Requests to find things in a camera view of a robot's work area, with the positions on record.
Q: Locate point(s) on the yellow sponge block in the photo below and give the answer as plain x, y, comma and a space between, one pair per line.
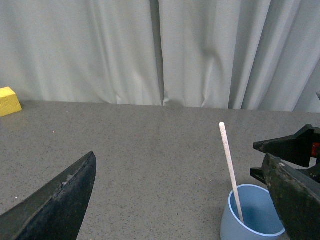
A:
9, 102

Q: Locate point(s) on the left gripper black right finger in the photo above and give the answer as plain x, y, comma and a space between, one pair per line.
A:
296, 196

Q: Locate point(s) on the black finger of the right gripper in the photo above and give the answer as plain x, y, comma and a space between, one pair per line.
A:
258, 175
298, 148

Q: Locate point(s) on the blue cup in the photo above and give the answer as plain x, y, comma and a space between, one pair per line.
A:
261, 220

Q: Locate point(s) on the white chopstick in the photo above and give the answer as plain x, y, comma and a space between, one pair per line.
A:
230, 165

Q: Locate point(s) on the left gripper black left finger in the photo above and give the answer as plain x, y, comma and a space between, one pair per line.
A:
57, 210

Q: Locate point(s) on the grey curtain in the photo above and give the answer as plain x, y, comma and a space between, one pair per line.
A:
224, 54

